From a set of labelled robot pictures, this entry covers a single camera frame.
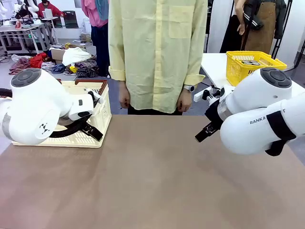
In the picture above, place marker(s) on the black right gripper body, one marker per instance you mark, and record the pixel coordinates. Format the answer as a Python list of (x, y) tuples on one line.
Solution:
[(213, 114)]

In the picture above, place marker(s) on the person's right forearm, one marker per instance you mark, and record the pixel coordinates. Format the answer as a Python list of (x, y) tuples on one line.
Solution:
[(123, 87)]

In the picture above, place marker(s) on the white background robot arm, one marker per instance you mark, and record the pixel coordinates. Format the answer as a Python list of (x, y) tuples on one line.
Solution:
[(26, 9)]

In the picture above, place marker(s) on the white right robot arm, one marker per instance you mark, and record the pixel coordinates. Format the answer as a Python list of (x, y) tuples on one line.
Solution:
[(250, 102)]

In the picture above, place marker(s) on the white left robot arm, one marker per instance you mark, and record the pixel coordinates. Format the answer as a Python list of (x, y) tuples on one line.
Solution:
[(35, 107)]

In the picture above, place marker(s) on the cream shopping basket brown rim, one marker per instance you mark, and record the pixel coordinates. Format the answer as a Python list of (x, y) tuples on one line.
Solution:
[(104, 114)]

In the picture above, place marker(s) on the yellow plastic basket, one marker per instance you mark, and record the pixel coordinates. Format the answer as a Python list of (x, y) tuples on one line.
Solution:
[(238, 71)]

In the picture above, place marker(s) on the person's left hand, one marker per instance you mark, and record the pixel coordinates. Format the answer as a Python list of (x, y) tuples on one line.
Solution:
[(185, 102)]

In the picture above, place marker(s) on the person's right hand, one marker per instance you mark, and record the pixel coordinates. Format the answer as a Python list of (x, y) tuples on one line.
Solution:
[(124, 100)]

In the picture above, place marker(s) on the silver smartwatch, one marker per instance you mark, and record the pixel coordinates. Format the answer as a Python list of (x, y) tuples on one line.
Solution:
[(190, 88)]

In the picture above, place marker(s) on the white side table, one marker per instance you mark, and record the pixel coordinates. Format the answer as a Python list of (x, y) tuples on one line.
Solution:
[(214, 69)]

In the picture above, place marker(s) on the dark trousers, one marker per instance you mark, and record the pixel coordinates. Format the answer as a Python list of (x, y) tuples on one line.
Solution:
[(143, 111)]

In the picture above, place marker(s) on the silver-topped drink can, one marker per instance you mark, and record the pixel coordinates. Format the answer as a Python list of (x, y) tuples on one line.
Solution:
[(255, 63), (246, 62)]

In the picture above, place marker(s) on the dark patterned cloth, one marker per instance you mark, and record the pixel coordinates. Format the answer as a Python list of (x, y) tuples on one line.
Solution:
[(87, 68)]

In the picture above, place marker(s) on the blue cloth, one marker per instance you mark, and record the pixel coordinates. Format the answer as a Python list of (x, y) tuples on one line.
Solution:
[(58, 68)]

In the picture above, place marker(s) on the white cloth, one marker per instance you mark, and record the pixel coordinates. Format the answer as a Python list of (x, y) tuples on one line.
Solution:
[(76, 56)]

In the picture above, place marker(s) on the person in yellow shirt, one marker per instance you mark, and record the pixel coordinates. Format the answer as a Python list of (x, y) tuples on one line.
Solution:
[(155, 59)]

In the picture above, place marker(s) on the black hanging garment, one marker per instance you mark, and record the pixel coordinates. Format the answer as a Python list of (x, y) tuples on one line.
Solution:
[(232, 35)]

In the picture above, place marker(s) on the cardboard box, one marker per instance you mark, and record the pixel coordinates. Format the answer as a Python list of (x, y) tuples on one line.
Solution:
[(56, 54)]

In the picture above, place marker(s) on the red cloth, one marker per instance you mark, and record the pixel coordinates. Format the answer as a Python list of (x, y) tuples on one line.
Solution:
[(38, 60)]

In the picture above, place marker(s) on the brown apron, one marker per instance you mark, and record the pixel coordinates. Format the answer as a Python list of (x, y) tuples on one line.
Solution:
[(259, 28)]

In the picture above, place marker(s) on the pink patterned cloth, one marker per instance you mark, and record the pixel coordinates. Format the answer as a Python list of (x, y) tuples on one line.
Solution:
[(20, 65)]

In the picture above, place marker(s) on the person in pink jacket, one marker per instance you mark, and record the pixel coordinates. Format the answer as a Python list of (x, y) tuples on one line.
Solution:
[(97, 28)]

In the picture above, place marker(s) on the black striped jacket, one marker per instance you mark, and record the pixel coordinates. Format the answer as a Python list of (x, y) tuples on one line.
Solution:
[(252, 16)]

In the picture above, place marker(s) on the dark poster panel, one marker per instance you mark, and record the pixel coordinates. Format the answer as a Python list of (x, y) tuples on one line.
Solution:
[(71, 19)]

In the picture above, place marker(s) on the grey workbench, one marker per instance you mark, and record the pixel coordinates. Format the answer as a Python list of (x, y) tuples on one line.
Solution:
[(21, 31)]

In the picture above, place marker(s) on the person in red jacket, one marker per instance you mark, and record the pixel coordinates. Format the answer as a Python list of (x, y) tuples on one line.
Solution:
[(48, 8)]

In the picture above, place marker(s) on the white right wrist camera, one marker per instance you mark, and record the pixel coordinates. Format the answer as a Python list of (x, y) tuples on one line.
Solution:
[(202, 94)]

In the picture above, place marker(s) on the black rack frame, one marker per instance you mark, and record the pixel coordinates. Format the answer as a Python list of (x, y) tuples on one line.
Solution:
[(284, 23)]

